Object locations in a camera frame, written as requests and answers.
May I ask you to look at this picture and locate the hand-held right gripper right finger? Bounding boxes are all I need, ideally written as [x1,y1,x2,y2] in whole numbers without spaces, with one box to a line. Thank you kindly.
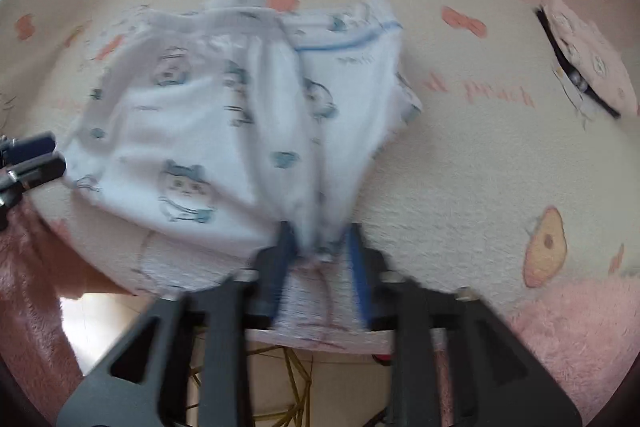
[345,222,583,427]

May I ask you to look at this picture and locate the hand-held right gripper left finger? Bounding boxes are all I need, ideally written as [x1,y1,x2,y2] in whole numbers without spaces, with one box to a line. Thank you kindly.
[55,221,298,427]

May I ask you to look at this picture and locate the gold wire table frame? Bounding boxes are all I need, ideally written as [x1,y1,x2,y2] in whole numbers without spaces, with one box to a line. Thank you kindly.
[245,347,326,427]

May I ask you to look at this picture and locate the pink cat print blanket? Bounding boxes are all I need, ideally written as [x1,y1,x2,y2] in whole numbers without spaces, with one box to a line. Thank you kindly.
[0,0,640,353]

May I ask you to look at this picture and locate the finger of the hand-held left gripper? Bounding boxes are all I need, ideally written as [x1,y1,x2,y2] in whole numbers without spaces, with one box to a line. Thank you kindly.
[0,132,57,164]
[0,152,68,210]

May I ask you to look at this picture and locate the white cartoon print pants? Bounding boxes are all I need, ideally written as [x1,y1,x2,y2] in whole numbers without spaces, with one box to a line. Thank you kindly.
[62,0,423,258]

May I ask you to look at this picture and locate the pink fluffy cloth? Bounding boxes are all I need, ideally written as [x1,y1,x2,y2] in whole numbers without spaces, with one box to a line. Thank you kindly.
[505,277,640,423]
[0,207,88,408]

